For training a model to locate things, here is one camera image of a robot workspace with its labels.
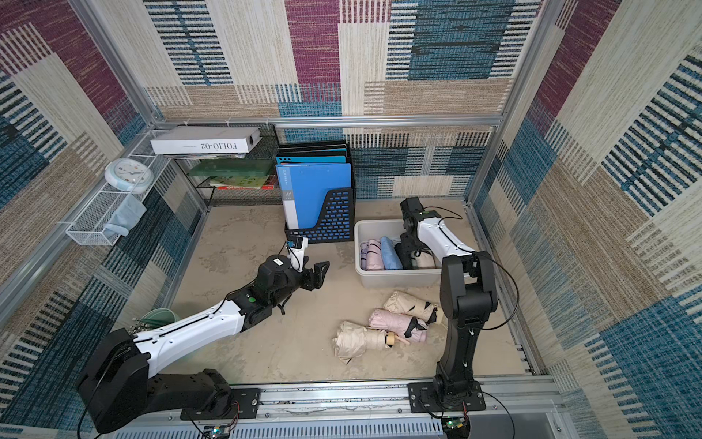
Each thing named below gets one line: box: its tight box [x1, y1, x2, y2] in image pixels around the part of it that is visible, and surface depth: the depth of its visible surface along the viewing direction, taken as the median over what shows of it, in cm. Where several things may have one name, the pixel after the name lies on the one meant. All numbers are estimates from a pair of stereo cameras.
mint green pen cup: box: [140, 308, 181, 328], surface depth 77 cm
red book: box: [209, 182, 276, 191], surface depth 100 cm
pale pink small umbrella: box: [366, 238, 385, 271], surface depth 96 cm
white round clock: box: [104, 158, 155, 194], surface depth 76 cm
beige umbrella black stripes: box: [412, 250, 437, 269], surface depth 95 cm
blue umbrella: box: [380, 235, 404, 270], surface depth 96 cm
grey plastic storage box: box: [353, 218, 442, 290], surface depth 95 cm
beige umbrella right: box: [382, 289, 439, 324], surface depth 87 cm
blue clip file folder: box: [275, 162, 352, 230], surface depth 93 cm
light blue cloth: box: [104, 192, 148, 237], surface depth 70 cm
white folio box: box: [149, 126, 263, 155], surface depth 81 cm
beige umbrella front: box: [331, 320, 395, 365], surface depth 81 cm
